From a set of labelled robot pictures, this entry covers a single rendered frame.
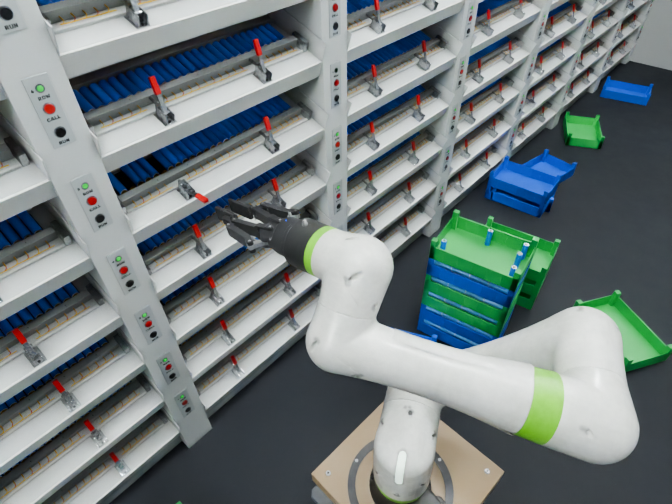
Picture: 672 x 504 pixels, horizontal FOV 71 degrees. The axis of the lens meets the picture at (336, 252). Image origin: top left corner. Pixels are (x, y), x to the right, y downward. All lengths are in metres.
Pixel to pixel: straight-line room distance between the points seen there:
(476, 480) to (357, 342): 0.66
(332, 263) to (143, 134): 0.49
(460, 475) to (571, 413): 0.55
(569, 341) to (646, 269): 1.64
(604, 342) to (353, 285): 0.44
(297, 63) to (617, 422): 1.01
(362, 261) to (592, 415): 0.41
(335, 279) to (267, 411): 1.07
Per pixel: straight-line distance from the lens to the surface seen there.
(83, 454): 1.49
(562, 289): 2.27
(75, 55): 0.94
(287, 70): 1.24
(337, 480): 1.29
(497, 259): 1.70
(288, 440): 1.70
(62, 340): 1.21
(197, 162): 1.20
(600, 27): 3.68
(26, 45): 0.91
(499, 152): 2.80
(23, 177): 1.00
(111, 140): 1.03
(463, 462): 1.33
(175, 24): 1.02
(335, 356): 0.76
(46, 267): 1.09
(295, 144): 1.31
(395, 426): 1.07
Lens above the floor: 1.53
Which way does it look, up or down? 43 degrees down
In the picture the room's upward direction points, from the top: 1 degrees counter-clockwise
